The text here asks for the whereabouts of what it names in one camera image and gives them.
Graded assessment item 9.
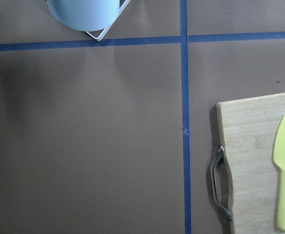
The pink plastic bowl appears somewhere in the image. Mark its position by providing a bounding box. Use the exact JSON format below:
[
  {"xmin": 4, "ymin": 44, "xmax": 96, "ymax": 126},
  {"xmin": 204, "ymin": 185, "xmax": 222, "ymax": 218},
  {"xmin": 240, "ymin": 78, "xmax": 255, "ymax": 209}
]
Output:
[{"xmin": 47, "ymin": 0, "xmax": 120, "ymax": 31}]

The yellow plastic knife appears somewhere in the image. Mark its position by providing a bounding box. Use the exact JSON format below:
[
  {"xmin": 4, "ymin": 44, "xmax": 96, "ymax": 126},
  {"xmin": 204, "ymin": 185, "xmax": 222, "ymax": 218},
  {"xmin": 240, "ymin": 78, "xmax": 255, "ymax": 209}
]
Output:
[{"xmin": 273, "ymin": 114, "xmax": 285, "ymax": 232}]

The bamboo cutting board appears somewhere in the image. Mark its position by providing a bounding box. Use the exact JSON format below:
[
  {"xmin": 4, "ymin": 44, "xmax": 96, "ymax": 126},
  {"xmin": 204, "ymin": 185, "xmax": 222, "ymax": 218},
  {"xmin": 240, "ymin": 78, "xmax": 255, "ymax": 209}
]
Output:
[{"xmin": 216, "ymin": 93, "xmax": 285, "ymax": 234}]

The white wire rack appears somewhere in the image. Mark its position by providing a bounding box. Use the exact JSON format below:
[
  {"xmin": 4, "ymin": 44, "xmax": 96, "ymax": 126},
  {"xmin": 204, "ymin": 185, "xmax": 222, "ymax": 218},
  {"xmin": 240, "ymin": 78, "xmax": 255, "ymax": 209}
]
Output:
[{"xmin": 84, "ymin": 0, "xmax": 131, "ymax": 42}]

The metal cutting board handle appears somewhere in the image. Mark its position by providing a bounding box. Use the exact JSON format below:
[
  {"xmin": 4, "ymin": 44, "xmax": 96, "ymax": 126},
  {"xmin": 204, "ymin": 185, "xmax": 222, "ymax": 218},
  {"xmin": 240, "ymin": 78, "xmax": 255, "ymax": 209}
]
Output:
[{"xmin": 210, "ymin": 144, "xmax": 232, "ymax": 222}]

